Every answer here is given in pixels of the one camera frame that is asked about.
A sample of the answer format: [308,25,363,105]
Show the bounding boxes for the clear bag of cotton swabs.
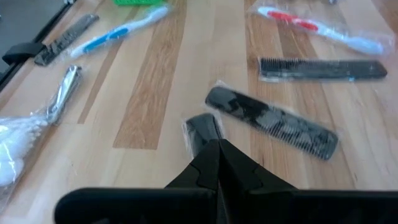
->
[0,113,50,215]

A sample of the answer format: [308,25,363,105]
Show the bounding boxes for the black aluminium table frame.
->
[0,0,77,93]

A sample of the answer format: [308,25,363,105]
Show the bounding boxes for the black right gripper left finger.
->
[54,139,220,224]

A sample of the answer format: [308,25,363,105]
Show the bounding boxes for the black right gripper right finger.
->
[218,139,398,224]

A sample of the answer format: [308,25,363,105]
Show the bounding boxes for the green plastic basket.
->
[112,0,165,7]

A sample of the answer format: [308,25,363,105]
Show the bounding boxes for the black comb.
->
[257,56,389,83]
[182,112,224,158]
[203,84,340,162]
[33,12,101,67]

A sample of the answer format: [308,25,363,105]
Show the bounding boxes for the blue toothbrush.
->
[68,4,171,60]

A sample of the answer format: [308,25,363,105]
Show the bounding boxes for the black frame clamp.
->
[1,42,47,65]

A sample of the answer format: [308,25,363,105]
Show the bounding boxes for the red toothbrush in clear wrapper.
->
[248,2,396,58]

